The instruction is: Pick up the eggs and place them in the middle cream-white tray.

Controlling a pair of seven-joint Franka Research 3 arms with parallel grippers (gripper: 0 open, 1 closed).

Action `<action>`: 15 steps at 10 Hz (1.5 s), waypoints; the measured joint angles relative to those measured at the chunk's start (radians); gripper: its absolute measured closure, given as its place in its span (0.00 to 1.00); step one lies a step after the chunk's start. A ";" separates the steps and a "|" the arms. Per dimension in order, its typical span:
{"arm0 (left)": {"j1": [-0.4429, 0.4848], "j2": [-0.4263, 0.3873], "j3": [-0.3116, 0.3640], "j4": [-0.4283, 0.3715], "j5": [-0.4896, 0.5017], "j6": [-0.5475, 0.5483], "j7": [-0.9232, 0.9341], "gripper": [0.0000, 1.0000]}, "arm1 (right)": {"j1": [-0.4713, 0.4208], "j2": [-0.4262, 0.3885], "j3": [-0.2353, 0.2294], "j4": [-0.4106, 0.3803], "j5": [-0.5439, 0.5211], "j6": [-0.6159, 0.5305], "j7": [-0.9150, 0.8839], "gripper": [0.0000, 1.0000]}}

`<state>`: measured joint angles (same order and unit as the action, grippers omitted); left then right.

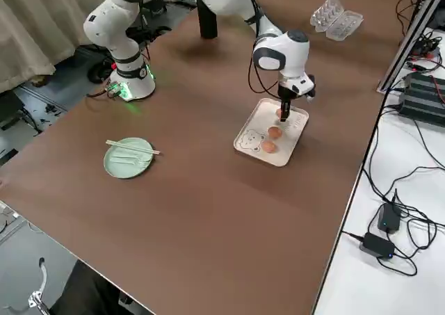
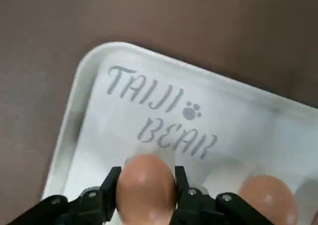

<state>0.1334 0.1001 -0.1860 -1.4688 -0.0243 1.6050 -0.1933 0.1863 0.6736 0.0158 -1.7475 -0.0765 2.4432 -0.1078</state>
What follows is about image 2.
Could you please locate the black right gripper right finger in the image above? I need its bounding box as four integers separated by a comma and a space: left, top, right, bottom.
173, 165, 274, 225

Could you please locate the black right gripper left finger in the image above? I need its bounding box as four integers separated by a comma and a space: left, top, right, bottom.
7, 167, 122, 225

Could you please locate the brown egg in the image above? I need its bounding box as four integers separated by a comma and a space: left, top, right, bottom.
116, 154, 177, 225
238, 174, 299, 225

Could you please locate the cream tray with bear print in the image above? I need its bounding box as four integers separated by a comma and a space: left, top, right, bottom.
39, 41, 318, 225

